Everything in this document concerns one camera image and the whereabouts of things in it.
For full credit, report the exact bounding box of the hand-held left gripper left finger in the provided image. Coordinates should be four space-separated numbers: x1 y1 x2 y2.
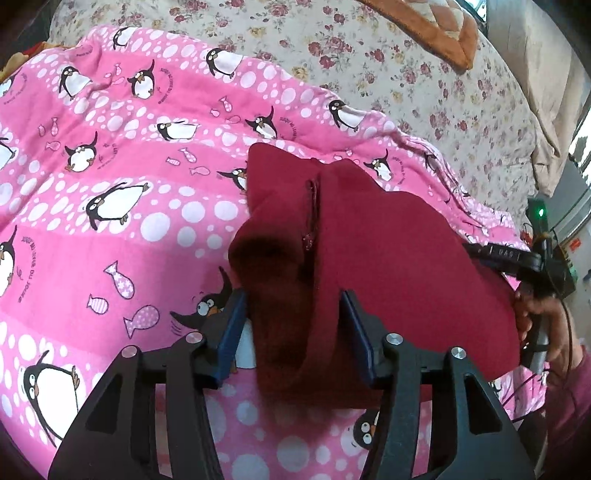
48 288 250 480

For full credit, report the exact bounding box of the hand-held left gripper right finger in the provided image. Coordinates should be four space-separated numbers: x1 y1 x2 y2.
339 288 536 480

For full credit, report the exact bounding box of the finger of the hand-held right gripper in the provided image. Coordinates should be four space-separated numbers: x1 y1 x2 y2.
464 242 544 278

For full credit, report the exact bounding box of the dark red fleece garment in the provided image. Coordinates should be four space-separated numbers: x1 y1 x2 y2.
228 142 522 409

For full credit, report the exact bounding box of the person's right forearm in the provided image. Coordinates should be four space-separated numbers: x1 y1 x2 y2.
522 344 591 480

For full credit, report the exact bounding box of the person's right hand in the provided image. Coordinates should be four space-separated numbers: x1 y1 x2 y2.
512 286 578 370

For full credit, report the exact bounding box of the beige cloth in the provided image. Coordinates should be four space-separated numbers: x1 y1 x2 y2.
508 0 591 195

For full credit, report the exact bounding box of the pink penguin print blanket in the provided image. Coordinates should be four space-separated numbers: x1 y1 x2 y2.
0 25 550 480

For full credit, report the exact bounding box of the floral bedsheet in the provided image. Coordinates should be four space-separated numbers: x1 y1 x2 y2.
46 0 541 232

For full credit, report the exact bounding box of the orange quilted cushion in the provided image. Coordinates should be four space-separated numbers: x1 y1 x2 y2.
355 0 485 72

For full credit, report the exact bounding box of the red and yellow blanket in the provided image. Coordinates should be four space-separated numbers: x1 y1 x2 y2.
0 41 65 93

